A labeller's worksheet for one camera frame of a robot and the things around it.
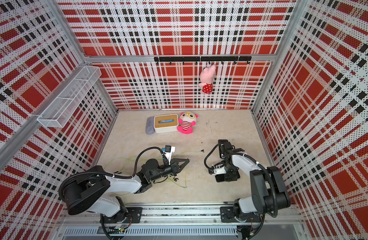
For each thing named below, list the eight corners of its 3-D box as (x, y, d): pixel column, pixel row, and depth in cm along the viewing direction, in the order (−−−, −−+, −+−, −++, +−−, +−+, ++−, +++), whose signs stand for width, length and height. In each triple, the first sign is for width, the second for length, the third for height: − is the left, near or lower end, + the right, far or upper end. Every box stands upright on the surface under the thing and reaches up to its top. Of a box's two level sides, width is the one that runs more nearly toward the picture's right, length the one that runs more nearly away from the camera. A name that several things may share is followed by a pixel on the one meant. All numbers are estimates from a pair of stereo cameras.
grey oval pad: (146, 134, 109) (144, 130, 105) (147, 121, 118) (145, 117, 114) (154, 133, 110) (153, 129, 106) (154, 120, 118) (153, 116, 114)
